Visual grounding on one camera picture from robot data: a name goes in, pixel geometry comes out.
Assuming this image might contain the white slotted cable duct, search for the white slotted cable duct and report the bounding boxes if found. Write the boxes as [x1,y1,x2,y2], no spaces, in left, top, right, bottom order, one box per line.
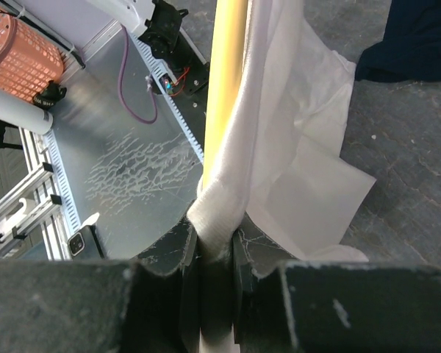
[129,34,206,163]

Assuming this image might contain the black smartphone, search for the black smartphone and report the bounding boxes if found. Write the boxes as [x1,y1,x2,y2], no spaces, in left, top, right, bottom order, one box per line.
[67,225,105,260]

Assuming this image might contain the aluminium frame rails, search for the aluminium frame rails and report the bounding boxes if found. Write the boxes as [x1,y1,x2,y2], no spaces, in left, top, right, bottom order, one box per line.
[0,128,81,260]

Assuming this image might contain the navy blue t shirt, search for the navy blue t shirt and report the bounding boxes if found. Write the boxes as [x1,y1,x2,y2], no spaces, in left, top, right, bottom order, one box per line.
[355,1,441,83]

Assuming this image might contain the white t shirt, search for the white t shirt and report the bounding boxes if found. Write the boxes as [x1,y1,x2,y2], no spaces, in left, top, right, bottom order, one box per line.
[187,1,375,352]

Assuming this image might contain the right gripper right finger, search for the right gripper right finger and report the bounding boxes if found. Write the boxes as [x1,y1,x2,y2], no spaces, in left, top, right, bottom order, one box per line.
[232,217,441,352]

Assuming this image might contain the yellow hanger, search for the yellow hanger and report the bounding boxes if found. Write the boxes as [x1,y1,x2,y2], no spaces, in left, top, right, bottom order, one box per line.
[203,0,248,187]

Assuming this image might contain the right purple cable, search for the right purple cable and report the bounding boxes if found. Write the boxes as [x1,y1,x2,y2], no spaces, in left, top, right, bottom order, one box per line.
[117,25,159,124]

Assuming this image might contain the white cylinder roll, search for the white cylinder roll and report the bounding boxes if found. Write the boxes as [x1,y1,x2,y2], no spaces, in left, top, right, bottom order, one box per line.
[0,90,54,135]

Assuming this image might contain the orange plastic basket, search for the orange plastic basket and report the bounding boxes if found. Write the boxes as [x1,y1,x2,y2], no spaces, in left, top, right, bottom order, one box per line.
[0,13,64,103]

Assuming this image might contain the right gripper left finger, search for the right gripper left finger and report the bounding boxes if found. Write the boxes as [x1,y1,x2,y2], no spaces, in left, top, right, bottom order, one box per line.
[0,218,200,352]

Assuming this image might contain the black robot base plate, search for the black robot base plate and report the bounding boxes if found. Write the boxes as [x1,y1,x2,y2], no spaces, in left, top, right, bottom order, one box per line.
[157,25,210,140]

